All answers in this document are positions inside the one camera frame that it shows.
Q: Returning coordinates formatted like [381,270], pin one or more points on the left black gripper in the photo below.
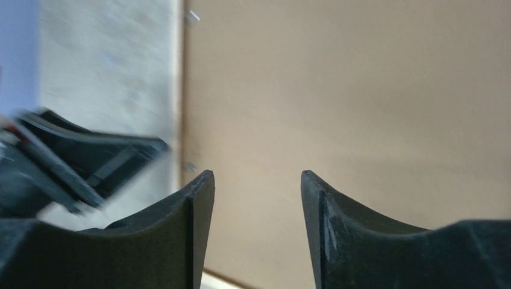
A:
[46,158]

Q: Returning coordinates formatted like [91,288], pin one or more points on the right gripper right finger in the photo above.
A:
[353,246]

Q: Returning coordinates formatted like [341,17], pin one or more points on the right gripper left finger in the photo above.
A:
[161,246]

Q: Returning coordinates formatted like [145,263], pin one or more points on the brown backing board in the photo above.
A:
[403,106]

